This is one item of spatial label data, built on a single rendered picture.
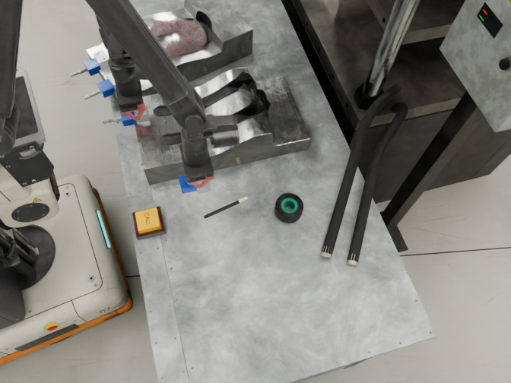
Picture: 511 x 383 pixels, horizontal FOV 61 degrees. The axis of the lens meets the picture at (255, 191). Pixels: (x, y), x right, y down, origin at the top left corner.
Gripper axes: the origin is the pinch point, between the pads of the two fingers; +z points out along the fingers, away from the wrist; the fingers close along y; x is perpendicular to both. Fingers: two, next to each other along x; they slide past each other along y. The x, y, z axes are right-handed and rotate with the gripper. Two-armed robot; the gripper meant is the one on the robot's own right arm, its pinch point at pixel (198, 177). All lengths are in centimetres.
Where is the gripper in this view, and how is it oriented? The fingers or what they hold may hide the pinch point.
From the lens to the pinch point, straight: 113.6
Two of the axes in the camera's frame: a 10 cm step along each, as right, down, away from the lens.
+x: -9.6, 2.1, -1.9
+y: -2.8, -8.5, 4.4
